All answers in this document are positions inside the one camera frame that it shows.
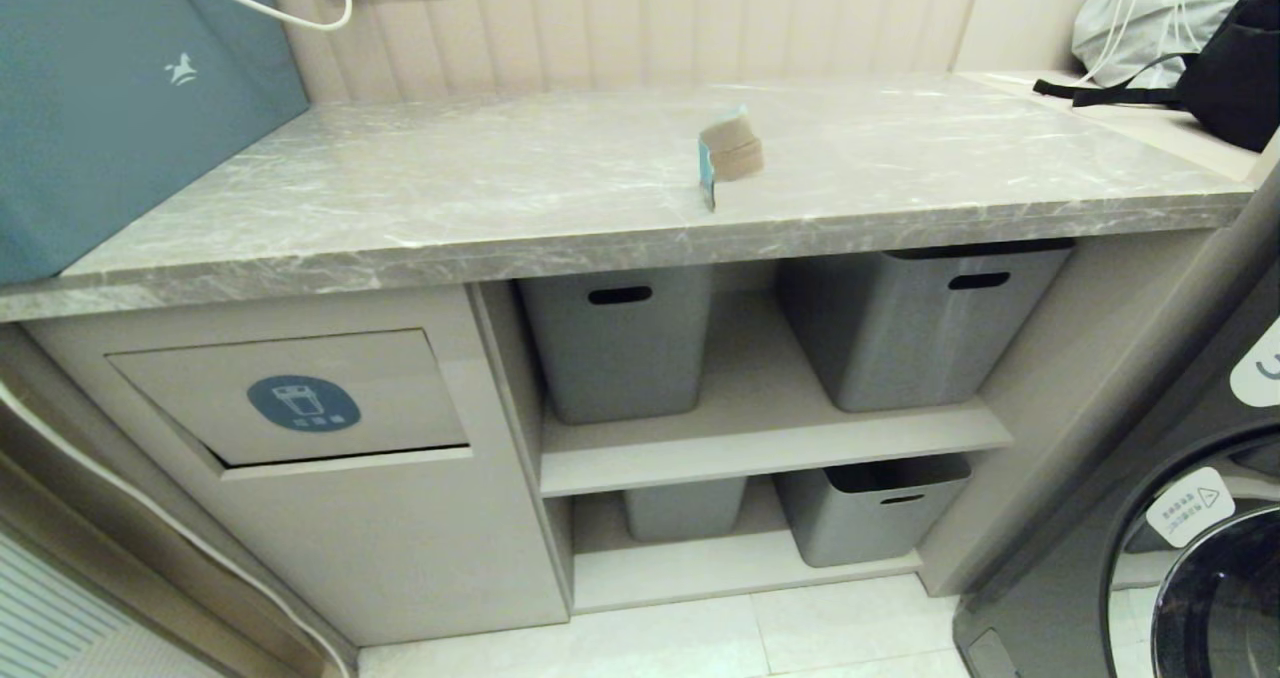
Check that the narrow grey storage bin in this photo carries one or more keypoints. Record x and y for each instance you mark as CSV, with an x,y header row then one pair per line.
x,y
620,358
685,508

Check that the beige shelf board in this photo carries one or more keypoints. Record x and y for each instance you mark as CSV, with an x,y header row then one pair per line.
x,y
700,448

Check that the small blue-edged cardboard scrap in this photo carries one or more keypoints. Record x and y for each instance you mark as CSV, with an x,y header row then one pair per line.
x,y
733,153

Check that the beige trash flap door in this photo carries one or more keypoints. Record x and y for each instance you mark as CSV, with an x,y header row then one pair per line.
x,y
400,388

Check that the wide grey storage bin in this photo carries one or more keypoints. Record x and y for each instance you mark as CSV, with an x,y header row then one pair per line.
x,y
870,528
900,338

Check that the beige cabinet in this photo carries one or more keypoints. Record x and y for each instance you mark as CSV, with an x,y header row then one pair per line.
x,y
400,558

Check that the blue round bin sticker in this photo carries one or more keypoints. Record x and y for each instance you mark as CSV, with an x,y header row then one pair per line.
x,y
302,403

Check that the dark grey washing machine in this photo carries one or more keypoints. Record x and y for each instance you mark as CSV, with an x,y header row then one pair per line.
x,y
1080,578

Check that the teal box with horse logo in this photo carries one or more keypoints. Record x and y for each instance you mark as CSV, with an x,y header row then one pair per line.
x,y
120,140

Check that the white warning sticker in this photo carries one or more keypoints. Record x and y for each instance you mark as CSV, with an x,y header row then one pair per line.
x,y
1190,508

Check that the light grey fabric bag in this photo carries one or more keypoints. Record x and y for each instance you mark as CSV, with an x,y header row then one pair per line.
x,y
1150,18

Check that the white washer panel label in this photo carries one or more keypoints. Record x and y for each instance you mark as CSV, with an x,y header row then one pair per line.
x,y
1262,368

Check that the black backpack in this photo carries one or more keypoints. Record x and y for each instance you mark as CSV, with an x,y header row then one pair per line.
x,y
1240,78

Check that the round glass washer door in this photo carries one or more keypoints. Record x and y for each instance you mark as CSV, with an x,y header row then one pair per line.
x,y
1230,598

